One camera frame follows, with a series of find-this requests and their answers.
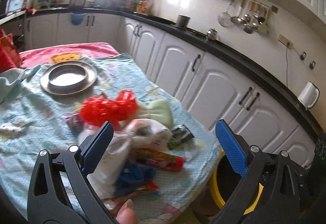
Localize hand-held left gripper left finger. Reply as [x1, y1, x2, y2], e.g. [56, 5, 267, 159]
[27, 121, 120, 224]

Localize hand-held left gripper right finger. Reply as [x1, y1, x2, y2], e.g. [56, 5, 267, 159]
[209, 119, 317, 224]

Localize red plastic bag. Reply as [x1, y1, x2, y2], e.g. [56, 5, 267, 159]
[79, 89, 139, 129]

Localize yellow-rimmed black trash bin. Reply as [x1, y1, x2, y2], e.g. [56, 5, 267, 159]
[209, 149, 264, 215]

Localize dark green snack wrapper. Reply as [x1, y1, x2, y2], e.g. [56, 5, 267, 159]
[167, 124, 195, 150]

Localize white tissue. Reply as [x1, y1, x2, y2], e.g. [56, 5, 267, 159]
[125, 119, 173, 149]

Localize person's left hand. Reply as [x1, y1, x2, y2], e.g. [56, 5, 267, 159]
[116, 199, 139, 224]

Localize white cloth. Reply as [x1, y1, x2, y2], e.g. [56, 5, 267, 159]
[88, 135, 133, 199]

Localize purple wrapper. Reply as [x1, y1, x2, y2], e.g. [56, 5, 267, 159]
[67, 114, 84, 131]

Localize blue cloth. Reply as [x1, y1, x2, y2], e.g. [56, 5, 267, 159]
[115, 160, 157, 196]

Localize white electric kettle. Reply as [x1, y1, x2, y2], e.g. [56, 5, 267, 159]
[297, 81, 320, 108]

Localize light blue printed blanket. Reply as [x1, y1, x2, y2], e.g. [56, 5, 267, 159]
[0, 53, 222, 224]

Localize red snack tube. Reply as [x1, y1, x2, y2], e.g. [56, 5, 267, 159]
[136, 148, 185, 171]

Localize round metal plate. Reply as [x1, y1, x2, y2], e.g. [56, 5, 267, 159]
[40, 61, 98, 95]

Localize light green cloth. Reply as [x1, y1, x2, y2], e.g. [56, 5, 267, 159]
[139, 100, 174, 129]

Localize white lower kitchen cabinets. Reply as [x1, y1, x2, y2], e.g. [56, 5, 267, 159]
[24, 11, 321, 161]

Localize black kitchen countertop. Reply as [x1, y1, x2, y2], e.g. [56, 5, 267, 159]
[0, 6, 326, 138]

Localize pink blanket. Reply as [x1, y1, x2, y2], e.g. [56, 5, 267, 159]
[19, 42, 120, 69]

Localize small metal teapot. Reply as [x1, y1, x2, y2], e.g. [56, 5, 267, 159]
[206, 28, 219, 41]

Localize hanging metal ladle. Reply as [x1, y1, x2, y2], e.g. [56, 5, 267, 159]
[231, 5, 242, 24]
[241, 7, 255, 34]
[255, 9, 266, 24]

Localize pale green spatula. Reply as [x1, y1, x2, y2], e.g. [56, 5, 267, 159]
[260, 14, 270, 35]

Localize red floral cloth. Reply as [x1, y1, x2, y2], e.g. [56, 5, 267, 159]
[0, 28, 22, 74]

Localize blue hanging bowl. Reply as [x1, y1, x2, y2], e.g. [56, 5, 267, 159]
[70, 12, 86, 26]

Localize metal mug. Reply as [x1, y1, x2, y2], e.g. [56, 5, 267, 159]
[176, 14, 191, 28]

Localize metal cooking pot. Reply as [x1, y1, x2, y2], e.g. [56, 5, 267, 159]
[68, 0, 88, 8]

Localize row of condiment bottles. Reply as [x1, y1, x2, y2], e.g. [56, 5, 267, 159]
[127, 0, 151, 14]

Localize colourful packets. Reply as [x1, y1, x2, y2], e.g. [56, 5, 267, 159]
[32, 0, 55, 9]

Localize light blue crate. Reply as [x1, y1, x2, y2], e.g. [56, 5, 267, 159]
[6, 0, 27, 13]

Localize metal wire strainer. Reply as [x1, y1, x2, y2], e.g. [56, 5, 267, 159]
[217, 3, 233, 28]

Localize wall utensil rack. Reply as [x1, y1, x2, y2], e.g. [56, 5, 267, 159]
[239, 0, 279, 13]

